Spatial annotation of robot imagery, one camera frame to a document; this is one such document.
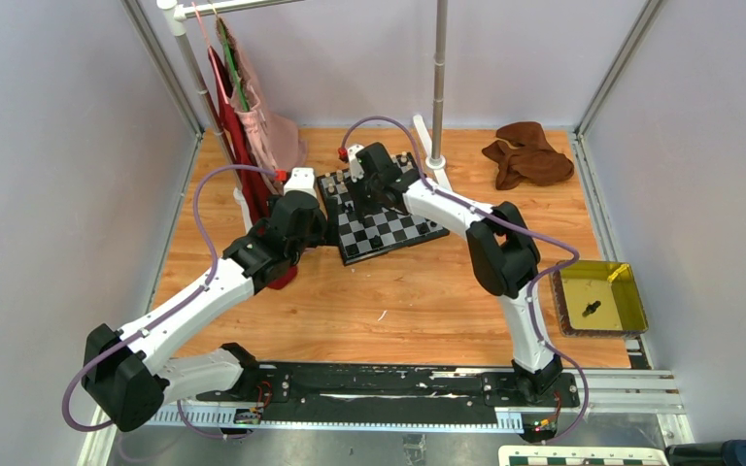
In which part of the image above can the green clothes hanger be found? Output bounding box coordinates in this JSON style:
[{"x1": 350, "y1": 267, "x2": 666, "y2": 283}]
[{"x1": 217, "y1": 19, "x2": 251, "y2": 112}]

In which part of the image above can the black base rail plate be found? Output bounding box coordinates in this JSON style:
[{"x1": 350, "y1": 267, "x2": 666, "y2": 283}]
[{"x1": 195, "y1": 361, "x2": 584, "y2": 430}]

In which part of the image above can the black white chessboard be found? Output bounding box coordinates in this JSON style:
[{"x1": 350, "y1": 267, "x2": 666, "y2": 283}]
[{"x1": 316, "y1": 169, "x2": 449, "y2": 266}]

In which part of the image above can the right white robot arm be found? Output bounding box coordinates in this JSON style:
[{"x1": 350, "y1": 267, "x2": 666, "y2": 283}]
[{"x1": 339, "y1": 143, "x2": 563, "y2": 406}]

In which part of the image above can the yellow transparent tray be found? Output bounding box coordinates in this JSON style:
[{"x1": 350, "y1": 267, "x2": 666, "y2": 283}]
[{"x1": 550, "y1": 260, "x2": 649, "y2": 339}]

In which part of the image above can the dark blue object corner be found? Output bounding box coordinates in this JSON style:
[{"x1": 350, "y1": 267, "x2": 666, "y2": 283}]
[{"x1": 664, "y1": 440, "x2": 746, "y2": 466}]

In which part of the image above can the white clothes rack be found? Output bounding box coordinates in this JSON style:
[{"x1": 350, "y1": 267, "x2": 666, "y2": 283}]
[{"x1": 156, "y1": 0, "x2": 455, "y2": 233}]

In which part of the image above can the brown cloth pile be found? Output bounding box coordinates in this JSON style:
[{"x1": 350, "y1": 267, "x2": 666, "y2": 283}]
[{"x1": 482, "y1": 121, "x2": 575, "y2": 190}]

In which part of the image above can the pink hanging garment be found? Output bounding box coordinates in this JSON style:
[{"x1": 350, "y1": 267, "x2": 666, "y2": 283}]
[{"x1": 226, "y1": 23, "x2": 307, "y2": 172}]

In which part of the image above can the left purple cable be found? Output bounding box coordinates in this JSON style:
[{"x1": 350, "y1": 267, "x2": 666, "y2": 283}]
[{"x1": 61, "y1": 164, "x2": 288, "y2": 433}]

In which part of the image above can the black piece in tray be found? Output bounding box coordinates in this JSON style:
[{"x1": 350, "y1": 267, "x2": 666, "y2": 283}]
[{"x1": 582, "y1": 300, "x2": 601, "y2": 317}]

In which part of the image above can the red hanging garment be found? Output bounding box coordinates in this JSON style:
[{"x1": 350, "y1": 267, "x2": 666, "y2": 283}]
[{"x1": 207, "y1": 45, "x2": 300, "y2": 290}]

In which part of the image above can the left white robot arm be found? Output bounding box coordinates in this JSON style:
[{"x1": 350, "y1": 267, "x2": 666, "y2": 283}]
[{"x1": 62, "y1": 167, "x2": 327, "y2": 432}]

